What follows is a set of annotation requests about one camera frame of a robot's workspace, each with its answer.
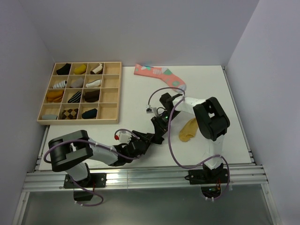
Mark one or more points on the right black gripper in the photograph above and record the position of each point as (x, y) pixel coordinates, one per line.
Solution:
(160, 128)

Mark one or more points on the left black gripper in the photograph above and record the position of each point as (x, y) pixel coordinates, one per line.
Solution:
(142, 136)

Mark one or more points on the tan yellow sock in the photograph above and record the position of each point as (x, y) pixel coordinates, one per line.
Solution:
(189, 130)

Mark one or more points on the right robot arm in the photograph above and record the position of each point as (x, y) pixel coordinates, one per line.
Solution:
(211, 120)

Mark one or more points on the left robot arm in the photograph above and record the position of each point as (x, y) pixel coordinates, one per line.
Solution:
(68, 152)

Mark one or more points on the pink patterned sock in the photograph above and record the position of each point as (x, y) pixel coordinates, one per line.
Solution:
(162, 73)

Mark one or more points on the rolled navy sock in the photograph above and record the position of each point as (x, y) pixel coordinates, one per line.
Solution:
(90, 114)

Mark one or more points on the rolled dark brown sock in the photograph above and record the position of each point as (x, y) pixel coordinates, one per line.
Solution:
(92, 96)

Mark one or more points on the wooden compartment tray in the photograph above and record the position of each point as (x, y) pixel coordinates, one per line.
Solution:
(109, 100)

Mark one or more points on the rolled brown white sock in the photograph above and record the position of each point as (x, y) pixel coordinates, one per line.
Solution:
(97, 70)

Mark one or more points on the rolled brown argyle sock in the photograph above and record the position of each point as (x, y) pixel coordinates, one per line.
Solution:
(69, 114)

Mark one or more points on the rolled black white striped sock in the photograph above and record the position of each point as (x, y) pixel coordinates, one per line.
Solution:
(76, 98)

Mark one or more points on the rolled grey sock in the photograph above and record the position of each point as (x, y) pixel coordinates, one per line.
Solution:
(77, 83)

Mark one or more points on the rolled mustard yellow sock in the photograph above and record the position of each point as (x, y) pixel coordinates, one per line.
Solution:
(80, 69)

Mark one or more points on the rolled orange sock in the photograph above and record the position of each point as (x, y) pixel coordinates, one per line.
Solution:
(55, 96)

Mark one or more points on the rolled light blue sock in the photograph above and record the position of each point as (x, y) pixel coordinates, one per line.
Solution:
(49, 117)

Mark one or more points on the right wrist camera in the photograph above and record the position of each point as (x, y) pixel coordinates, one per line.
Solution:
(150, 109)

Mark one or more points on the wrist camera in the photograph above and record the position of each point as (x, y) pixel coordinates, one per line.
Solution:
(150, 109)
(123, 137)

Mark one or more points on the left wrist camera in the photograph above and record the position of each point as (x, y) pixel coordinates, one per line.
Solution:
(123, 137)

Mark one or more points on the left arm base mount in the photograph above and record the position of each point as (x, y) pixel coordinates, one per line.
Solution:
(94, 180)

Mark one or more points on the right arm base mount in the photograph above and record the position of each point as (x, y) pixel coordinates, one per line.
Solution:
(214, 178)

